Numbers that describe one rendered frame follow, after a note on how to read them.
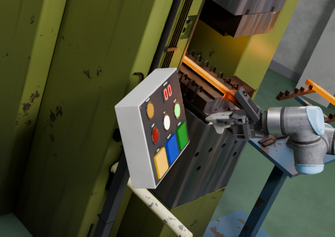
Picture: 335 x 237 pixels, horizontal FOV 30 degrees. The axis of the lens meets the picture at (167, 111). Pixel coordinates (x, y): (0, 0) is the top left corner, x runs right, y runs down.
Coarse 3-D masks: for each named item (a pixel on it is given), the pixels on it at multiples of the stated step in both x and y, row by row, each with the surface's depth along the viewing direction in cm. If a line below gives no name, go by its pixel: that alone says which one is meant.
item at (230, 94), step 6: (186, 60) 264; (192, 66) 263; (198, 66) 263; (198, 72) 261; (204, 72) 260; (210, 78) 257; (216, 84) 255; (222, 84) 256; (222, 90) 254; (228, 90) 254; (234, 90) 254; (228, 96) 252; (234, 96) 250; (234, 102) 251; (240, 108) 249
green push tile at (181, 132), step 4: (180, 124) 214; (184, 124) 215; (180, 128) 212; (184, 128) 215; (176, 132) 210; (180, 132) 212; (184, 132) 215; (180, 136) 211; (184, 136) 215; (180, 140) 211; (184, 140) 215; (180, 144) 211; (184, 144) 215; (180, 148) 212
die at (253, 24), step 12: (204, 12) 239; (216, 12) 235; (228, 12) 231; (264, 12) 236; (216, 24) 236; (228, 24) 232; (240, 24) 229; (252, 24) 235; (264, 24) 241; (240, 36) 234
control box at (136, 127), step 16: (144, 80) 205; (160, 80) 202; (176, 80) 212; (128, 96) 193; (144, 96) 190; (160, 96) 198; (176, 96) 211; (128, 112) 185; (144, 112) 187; (160, 112) 198; (128, 128) 188; (144, 128) 187; (160, 128) 198; (176, 128) 210; (128, 144) 190; (144, 144) 188; (160, 144) 197; (128, 160) 192; (144, 160) 190; (144, 176) 193
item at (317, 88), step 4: (308, 80) 302; (308, 84) 302; (312, 84) 300; (316, 84) 301; (316, 88) 299; (320, 88) 299; (320, 92) 298; (324, 92) 296; (328, 92) 298; (324, 96) 296; (328, 96) 295; (332, 96) 295; (328, 100) 295; (332, 100) 294
